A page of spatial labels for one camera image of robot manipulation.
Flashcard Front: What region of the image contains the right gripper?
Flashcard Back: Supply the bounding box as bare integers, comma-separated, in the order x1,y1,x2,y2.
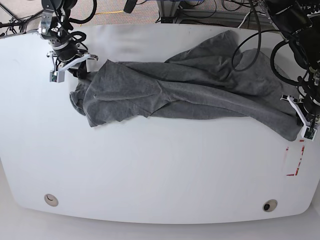
47,42,98,79

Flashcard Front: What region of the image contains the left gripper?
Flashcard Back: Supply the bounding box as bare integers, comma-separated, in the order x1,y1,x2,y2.
280,95,320,130

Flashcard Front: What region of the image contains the grey T-shirt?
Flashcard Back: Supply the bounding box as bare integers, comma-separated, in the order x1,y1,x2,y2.
69,30,301,141

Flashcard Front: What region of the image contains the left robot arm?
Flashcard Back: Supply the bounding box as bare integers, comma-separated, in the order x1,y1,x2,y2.
233,0,320,141

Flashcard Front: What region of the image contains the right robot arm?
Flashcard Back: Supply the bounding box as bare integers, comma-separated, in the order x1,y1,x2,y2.
38,0,99,83

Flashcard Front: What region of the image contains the red tape rectangle marking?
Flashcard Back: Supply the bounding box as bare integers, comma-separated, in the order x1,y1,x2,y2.
283,139,306,177

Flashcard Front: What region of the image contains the right table grommet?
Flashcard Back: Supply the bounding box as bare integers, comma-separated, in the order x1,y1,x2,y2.
262,199,278,213

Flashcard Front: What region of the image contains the table grommet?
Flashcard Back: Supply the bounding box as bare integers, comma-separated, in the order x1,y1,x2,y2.
262,199,278,213
44,194,59,207

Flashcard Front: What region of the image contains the left table grommet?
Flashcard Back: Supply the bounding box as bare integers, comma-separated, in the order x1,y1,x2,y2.
44,194,59,207

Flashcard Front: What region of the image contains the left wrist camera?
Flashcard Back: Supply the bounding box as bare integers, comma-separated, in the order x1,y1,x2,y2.
301,125,317,141

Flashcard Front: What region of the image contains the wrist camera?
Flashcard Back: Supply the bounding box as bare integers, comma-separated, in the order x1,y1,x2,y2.
301,125,317,141
49,70,65,83

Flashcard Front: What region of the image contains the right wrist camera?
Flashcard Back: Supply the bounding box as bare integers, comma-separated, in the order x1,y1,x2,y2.
49,70,65,83

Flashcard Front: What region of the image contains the yellow cable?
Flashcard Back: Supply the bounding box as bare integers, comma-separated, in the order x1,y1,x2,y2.
79,9,125,27

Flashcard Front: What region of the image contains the aluminium table leg frame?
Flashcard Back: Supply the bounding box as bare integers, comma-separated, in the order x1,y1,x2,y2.
156,0,183,24

